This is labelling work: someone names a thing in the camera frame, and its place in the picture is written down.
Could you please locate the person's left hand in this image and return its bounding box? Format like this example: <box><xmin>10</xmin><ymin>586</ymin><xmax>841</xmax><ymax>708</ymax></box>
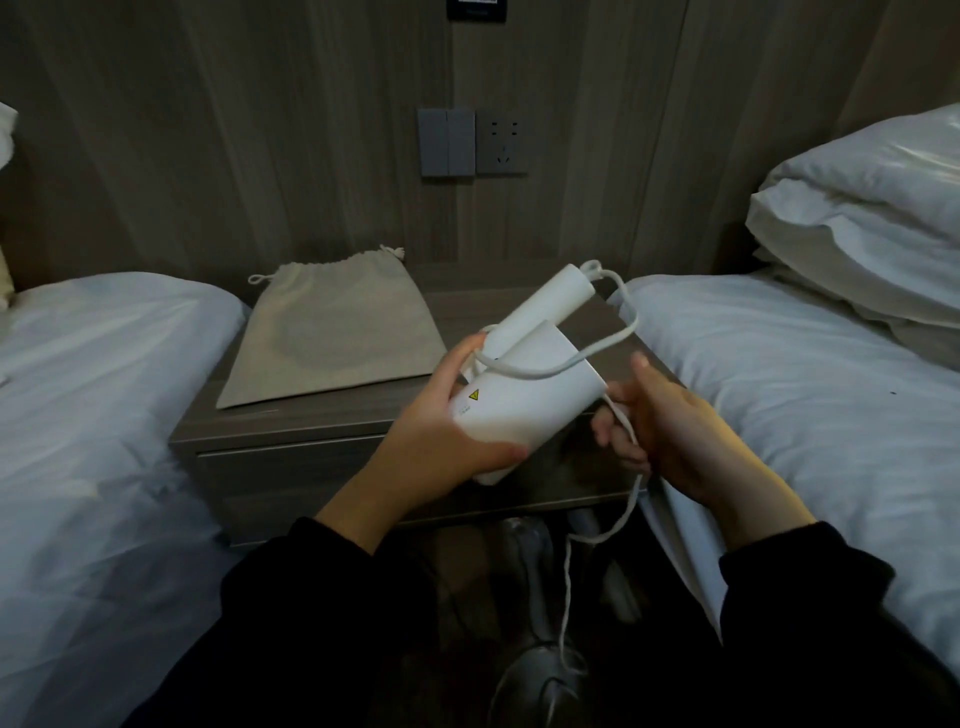
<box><xmin>373</xmin><ymin>333</ymin><xmax>531</xmax><ymax>514</ymax></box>

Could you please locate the person's right hand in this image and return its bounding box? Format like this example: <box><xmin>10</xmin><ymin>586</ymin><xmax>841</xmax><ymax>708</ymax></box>
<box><xmin>591</xmin><ymin>351</ymin><xmax>760</xmax><ymax>514</ymax></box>

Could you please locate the white power cord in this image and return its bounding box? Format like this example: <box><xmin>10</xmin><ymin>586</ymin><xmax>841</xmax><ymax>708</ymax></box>
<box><xmin>472</xmin><ymin>258</ymin><xmax>655</xmax><ymax>725</ymax></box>

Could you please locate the white hair dryer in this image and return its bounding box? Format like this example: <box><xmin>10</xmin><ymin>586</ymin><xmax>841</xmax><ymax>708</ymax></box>
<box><xmin>447</xmin><ymin>262</ymin><xmax>610</xmax><ymax>487</ymax></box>

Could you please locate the person's right forearm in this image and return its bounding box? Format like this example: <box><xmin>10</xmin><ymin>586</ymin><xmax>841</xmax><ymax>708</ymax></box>
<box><xmin>707</xmin><ymin>468</ymin><xmax>960</xmax><ymax>728</ymax></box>

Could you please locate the person's left forearm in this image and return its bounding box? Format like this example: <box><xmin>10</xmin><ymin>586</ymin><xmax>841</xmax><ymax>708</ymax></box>
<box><xmin>123</xmin><ymin>468</ymin><xmax>451</xmax><ymax>728</ymax></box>

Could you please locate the white bed duvet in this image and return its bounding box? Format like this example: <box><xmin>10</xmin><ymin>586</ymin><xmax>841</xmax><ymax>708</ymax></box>
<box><xmin>0</xmin><ymin>271</ymin><xmax>252</xmax><ymax>728</ymax></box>
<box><xmin>606</xmin><ymin>270</ymin><xmax>960</xmax><ymax>680</ymax></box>

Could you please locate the grey wooden nightstand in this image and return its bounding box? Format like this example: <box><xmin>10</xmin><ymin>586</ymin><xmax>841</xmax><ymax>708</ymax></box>
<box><xmin>168</xmin><ymin>261</ymin><xmax>678</xmax><ymax>555</ymax></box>

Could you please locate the grey nightstand drawer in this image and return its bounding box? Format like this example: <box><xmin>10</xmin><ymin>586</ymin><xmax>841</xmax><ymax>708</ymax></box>
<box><xmin>195</xmin><ymin>420</ymin><xmax>648</xmax><ymax>550</ymax></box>

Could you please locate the white pillow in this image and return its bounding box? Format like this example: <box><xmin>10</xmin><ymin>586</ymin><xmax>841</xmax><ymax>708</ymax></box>
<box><xmin>0</xmin><ymin>101</ymin><xmax>20</xmax><ymax>171</ymax></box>
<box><xmin>763</xmin><ymin>102</ymin><xmax>960</xmax><ymax>245</ymax></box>
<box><xmin>745</xmin><ymin>178</ymin><xmax>960</xmax><ymax>333</ymax></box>

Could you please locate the beige drawstring bag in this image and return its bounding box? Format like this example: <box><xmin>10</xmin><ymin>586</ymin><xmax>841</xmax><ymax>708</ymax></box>
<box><xmin>216</xmin><ymin>244</ymin><xmax>450</xmax><ymax>411</ymax></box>

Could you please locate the grey wall socket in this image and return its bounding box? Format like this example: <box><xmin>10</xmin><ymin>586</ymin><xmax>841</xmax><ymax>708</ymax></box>
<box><xmin>475</xmin><ymin>109</ymin><xmax>529</xmax><ymax>177</ymax></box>

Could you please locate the grey light switch panel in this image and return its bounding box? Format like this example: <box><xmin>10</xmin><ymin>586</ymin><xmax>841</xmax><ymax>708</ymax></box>
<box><xmin>417</xmin><ymin>106</ymin><xmax>477</xmax><ymax>179</ymax></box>

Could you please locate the black wall panel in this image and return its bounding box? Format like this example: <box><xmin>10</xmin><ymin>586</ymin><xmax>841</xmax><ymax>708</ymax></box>
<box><xmin>446</xmin><ymin>0</ymin><xmax>510</xmax><ymax>23</ymax></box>

